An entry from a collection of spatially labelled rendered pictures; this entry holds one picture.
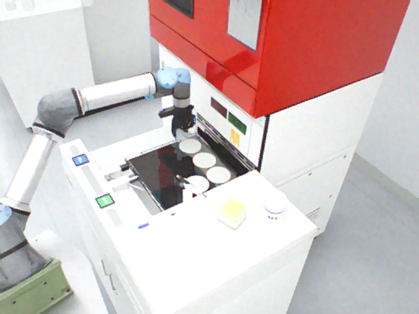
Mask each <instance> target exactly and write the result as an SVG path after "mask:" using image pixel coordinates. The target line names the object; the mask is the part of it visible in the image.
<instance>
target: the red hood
mask: <svg viewBox="0 0 419 314"><path fill-rule="evenodd" d="M410 2H411V0H148V5H149V12H150V14H149V16H150V26H151V37H153V38H154V39H155V40H157V42H158V43H160V44H161V45H163V46H164V47H166V48H167V49H168V50H169V51H171V53H173V54H174V55H175V56H177V57H178V59H180V60H181V61H183V62H184V63H185V64H186V65H188V66H189V67H191V68H192V70H195V71H196V73H198V74H199V75H200V76H201V77H202V78H203V79H205V80H206V81H208V82H209V83H210V84H212V85H213V86H214V87H215V88H217V89H218V90H219V91H220V92H221V93H222V94H223V95H225V96H226V97H227V98H228V99H230V100H231V101H232V102H234V103H235V104H236V105H238V106H239V107H240V108H241V109H242V110H244V111H245V112H246V113H247V114H249V115H250V117H252V118H254V119H257V118H259V117H263V116H265V115H267V114H270V113H273V112H275V111H278V110H282V109H284V108H286V107H287V106H292V105H294V104H296V103H300V102H302V101H305V100H308V99H310V98H313V97H315V96H319V95H321V94H323V93H324V92H329V91H331V90H333V89H337V88H338V87H342V86H345V85H347V84H349V83H354V82H356V81H358V80H361V79H364V78H366V77H370V76H372V75H374V74H378V73H380V72H381V71H384V70H385V67H386V66H387V61H388V60H389V58H390V53H391V52H392V50H393V48H394V44H395V41H396V38H397V36H398V34H399V30H400V27H401V26H402V23H403V19H404V17H405V16H406V12H407V10H408V5H409V4H410Z"/></svg>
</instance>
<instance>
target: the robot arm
mask: <svg viewBox="0 0 419 314"><path fill-rule="evenodd" d="M141 96H145V98H146V99H147V100H150V99H157V98H161V97H164V96H172V97H173V106H170V107H168V108H165V109H162V110H160V112H159V113H158V115H159V116H160V118H161V119H162V118H164V117H169V116H172V115H173V118H172V123H171V133H172V134H173V138H175V140H176V141H178V142H180V141H181V140H184V141H185V140H186V138H185V136H188V137H189V136H190V133H189V132H188V129H189V128H193V127H194V124H195V125H196V116H195V115H194V114H192V110H193V109H194V106H193V105H190V103H191V75H190V72H189V70H187V69H185V68H181V67H180V68H176V69H174V68H173V67H168V66H166V67H163V68H161V69H160V70H159V71H154V72H151V73H149V74H140V75H137V76H134V77H132V78H122V79H120V80H117V81H114V82H110V83H103V84H99V85H97V86H91V87H86V88H82V89H78V88H77V87H71V88H68V89H65V90H61V91H54V92H51V93H48V94H46V95H44V97H43V98H41V100H40V101H39V102H38V105H37V116H36V118H35V120H34V123H33V125H32V126H31V128H32V129H33V131H34V135H33V136H32V137H31V139H30V142H29V144H28V146H27V149H26V150H25V153H24V155H23V156H22V159H21V160H20V163H19V165H18V167H17V170H16V172H15V173H14V177H13V178H12V179H11V184H10V185H9V187H8V189H7V191H6V193H5V196H4V197H2V198H0V290H3V289H5V288H8V287H10V286H11V285H14V284H16V283H17V282H19V281H21V280H23V279H25V278H26V277H28V276H30V275H32V274H33V273H34V272H36V271H37V270H38V269H40V268H42V266H44V265H45V264H46V262H47V261H46V260H45V257H44V256H42V255H41V254H40V253H39V252H38V251H36V250H35V249H34V248H33V247H32V246H31V245H30V244H29V242H28V240H27V238H25V234H24V231H25V225H26V223H27V221H28V218H29V215H30V214H31V208H30V206H29V205H30V201H31V200H32V198H33V197H34V193H35V191H36V190H37V187H38V184H39V183H40V180H41V178H42V176H43V173H44V171H45V169H46V167H47V164H48V163H49V160H50V158H51V156H52V153H53V151H54V150H55V148H56V144H57V142H60V141H63V139H64V138H65V136H66V132H67V131H68V129H69V128H70V126H71V125H72V123H73V119H74V118H76V117H78V116H80V115H83V114H84V113H85V112H86V111H87V110H93V109H96V108H99V107H104V106H108V105H112V104H114V103H120V102H122V101H127V100H132V99H135V98H139V97H141ZM194 118H195V123H194Z"/></svg>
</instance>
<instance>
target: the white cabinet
mask: <svg viewBox="0 0 419 314"><path fill-rule="evenodd" d="M63 170H64V173H65V177H66V181H67V184H68V186H69V188H70V194H71V198H72V200H73V205H74V208H75V211H76V213H77V219H78V220H79V225H80V230H81V232H82V234H83V238H84V243H85V245H86V247H87V251H88V256H89V257H90V259H91V261H92V264H93V266H94V267H95V270H96V271H97V274H98V276H99V278H100V279H101V281H102V284H103V285H104V287H105V288H106V292H107V294H108V295H109V297H110V300H111V302H112V303H113V306H114V308H115V310H116V311H117V314H145V313H144V311H143V310H142V308H141V305H140V304H139V302H138V301H137V298H136V297H135V296H134V294H133V291H132V290H131V289H130V287H129V284H128V282H127V281H126V279H125V277H124V276H123V274H122V271H121V270H120V269H119V265H118V264H117V262H116V261H115V260H114V259H113V257H112V255H111V253H110V251H109V249H108V248H107V246H106V244H105V242H104V240H103V239H102V237H101V234H100V233H99V231H98V229H97V227H96V226H95V224H94V223H93V220H92V219H91V217H90V214H89V212H88V211H87V209H86V207H85V205H84V204H83V201H82V200H81V199H80V197H79V194H78V192H77V191H76V189H75V188H74V185H73V182H72V181H71V180H70V177H69V175H68V174H67V173H66V170H65V168H64V167H63ZM308 253H309V252H306V253H305V254H304V255H302V256H300V257H299V258H297V259H296V260H294V261H293V262H290V263H289V264H288V265H286V266H284V267H283V268H282V269H279V270H278V271H276V272H275V273H273V274H272V275H271V276H268V277H267V278H265V279H264V280H262V281H260V282H259V283H257V284H256V285H254V286H253V287H250V288H249V289H248V290H246V291H245V292H243V293H242V294H239V295H238V296H236V297H235V298H233V299H232V300H229V301H228V302H227V303H225V304H224V305H222V306H221V307H218V308H217V309H216V310H213V311H212V312H211V313H209V314H286V312H287V308H288V306H289V304H290V302H291V297H292V296H293V293H294V292H295V287H296V285H297V282H298V280H299V277H300V273H301V272H302V270H303V265H304V263H305V261H306V258H307V255H308Z"/></svg>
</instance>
